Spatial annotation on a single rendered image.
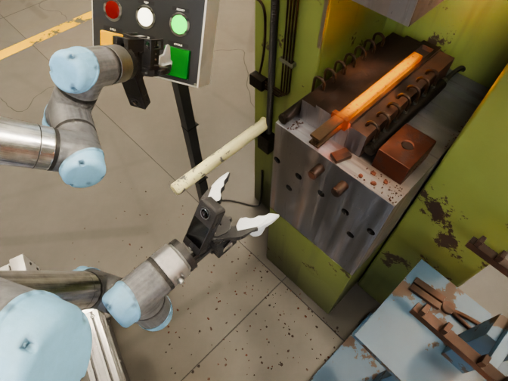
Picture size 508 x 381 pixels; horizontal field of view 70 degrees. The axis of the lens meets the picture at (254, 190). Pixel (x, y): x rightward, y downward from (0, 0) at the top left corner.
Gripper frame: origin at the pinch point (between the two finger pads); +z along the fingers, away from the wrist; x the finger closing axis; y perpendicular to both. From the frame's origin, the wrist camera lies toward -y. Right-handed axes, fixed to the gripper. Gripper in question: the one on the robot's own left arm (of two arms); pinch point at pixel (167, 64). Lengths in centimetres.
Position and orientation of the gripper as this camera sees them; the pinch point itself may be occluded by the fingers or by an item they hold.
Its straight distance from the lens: 102.6
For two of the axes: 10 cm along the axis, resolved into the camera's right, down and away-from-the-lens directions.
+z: 3.0, -4.0, 8.7
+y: 1.7, -8.7, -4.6
